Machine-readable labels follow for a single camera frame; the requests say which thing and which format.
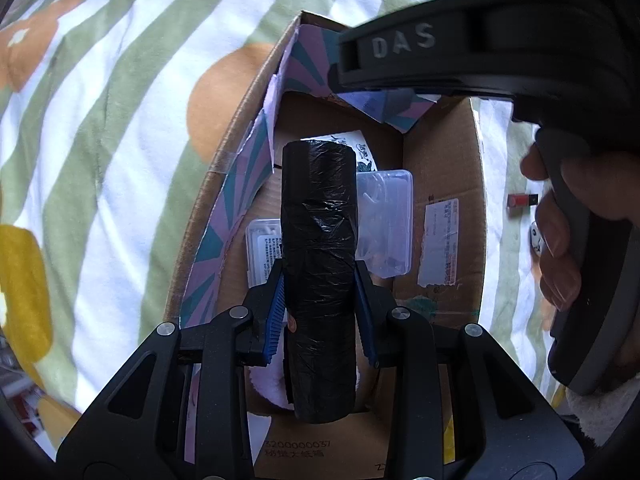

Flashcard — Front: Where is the person's right hand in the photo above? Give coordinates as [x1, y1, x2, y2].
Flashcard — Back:
[520, 144, 640, 311]

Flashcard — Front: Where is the cardboard box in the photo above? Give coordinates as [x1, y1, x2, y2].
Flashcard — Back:
[162, 9, 488, 480]

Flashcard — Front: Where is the white printed packet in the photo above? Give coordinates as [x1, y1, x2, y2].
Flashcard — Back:
[272, 130, 381, 176]

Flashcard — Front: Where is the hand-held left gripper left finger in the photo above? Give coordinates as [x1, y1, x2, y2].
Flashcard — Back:
[57, 260, 288, 480]

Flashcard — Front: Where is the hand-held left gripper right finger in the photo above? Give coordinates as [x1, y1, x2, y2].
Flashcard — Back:
[354, 259, 586, 480]

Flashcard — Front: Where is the labelled clear plastic case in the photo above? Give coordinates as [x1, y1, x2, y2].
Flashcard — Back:
[246, 219, 285, 288]

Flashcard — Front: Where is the white black-patterned rolled sock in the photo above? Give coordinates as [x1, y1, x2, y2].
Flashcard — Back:
[530, 220, 548, 256]

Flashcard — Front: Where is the striped floral fleece blanket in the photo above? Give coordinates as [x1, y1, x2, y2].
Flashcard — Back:
[0, 0, 571, 461]

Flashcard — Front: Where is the pink plush scrunchie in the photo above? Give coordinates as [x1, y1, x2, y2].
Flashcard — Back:
[248, 330, 296, 413]

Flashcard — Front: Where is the plain clear plastic case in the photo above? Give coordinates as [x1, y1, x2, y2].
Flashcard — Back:
[356, 170, 415, 278]

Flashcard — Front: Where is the black plastic bag roll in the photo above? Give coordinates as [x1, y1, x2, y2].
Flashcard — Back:
[280, 139, 358, 423]

